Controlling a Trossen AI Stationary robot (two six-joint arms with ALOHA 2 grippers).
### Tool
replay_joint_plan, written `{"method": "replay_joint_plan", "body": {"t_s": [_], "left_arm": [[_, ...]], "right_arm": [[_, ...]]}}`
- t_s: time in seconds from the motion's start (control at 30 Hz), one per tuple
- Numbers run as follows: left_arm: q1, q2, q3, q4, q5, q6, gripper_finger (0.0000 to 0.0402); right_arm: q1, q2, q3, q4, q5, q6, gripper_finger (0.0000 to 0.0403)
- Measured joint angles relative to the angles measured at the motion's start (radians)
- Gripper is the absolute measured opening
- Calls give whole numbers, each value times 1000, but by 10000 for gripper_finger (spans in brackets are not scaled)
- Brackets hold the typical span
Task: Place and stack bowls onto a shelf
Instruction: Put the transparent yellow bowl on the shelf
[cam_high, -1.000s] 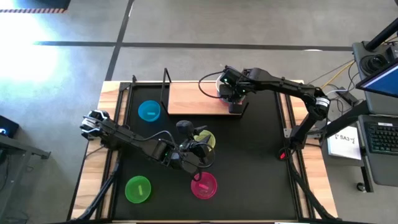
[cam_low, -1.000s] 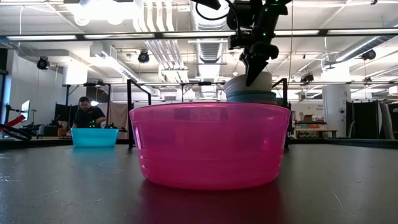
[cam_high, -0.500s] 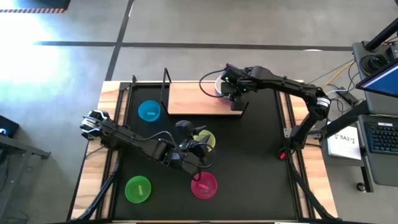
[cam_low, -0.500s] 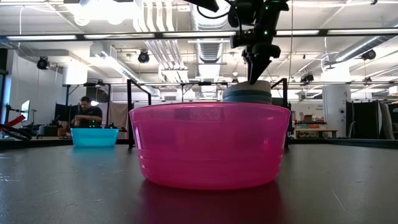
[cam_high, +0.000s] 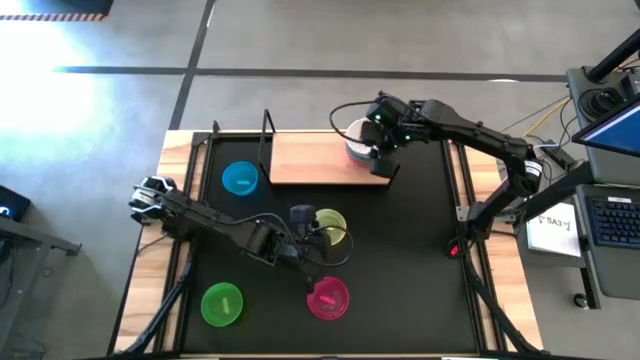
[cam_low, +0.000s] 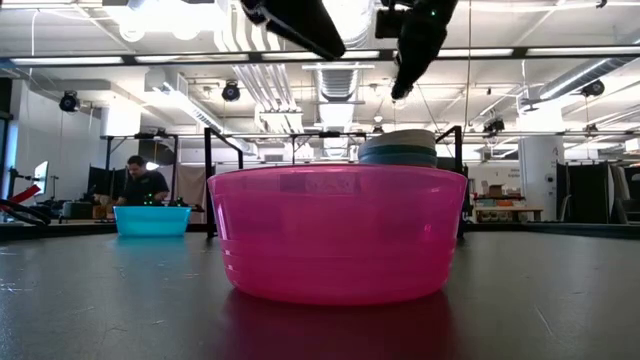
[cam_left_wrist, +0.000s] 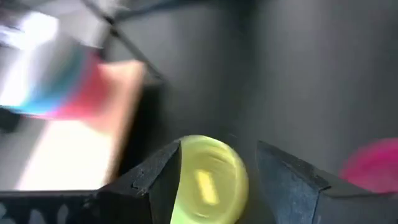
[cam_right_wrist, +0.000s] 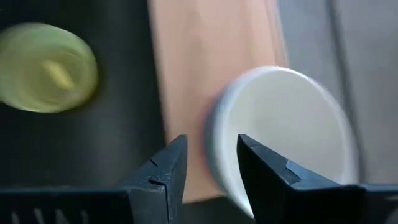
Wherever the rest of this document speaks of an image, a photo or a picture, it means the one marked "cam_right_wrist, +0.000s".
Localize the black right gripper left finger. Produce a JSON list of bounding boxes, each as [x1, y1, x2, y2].
[[119, 134, 189, 224]]

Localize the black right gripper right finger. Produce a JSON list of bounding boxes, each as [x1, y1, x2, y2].
[[236, 134, 367, 224]]

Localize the cream white ribbed bowl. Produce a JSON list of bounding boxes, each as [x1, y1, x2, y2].
[[203, 65, 359, 219]]

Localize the black table mat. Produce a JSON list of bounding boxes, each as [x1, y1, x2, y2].
[[0, 0, 166, 191]]

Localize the green plastic bowl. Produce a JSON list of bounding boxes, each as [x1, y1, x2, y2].
[[0, 21, 100, 114]]

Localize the wooden shelf with black frame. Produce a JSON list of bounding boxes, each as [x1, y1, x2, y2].
[[147, 0, 289, 205]]

